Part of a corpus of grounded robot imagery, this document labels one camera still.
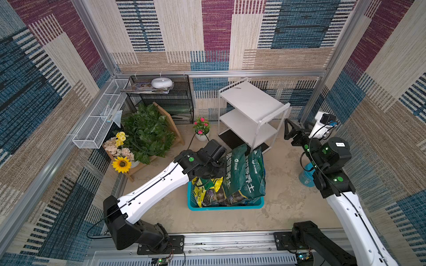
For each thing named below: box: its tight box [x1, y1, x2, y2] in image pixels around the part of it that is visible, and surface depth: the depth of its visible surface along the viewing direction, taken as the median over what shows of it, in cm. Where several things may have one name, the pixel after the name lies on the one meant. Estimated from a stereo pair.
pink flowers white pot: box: [193, 116, 211, 142], surface depth 103 cm
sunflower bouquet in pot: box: [103, 131, 135, 175], surface depth 77 cm
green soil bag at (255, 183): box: [238, 147, 266, 199], surface depth 70 cm
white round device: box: [150, 77, 174, 90], surface depth 91 cm
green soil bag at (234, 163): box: [222, 143, 248, 198], surface depth 73 cm
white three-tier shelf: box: [217, 77, 292, 155], surface depth 84 cm
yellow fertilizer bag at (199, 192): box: [193, 185, 207, 208], surface depth 76 cm
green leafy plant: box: [120, 103, 177, 165], surface depth 89 cm
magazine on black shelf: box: [119, 78, 175, 95], surface depth 91 cm
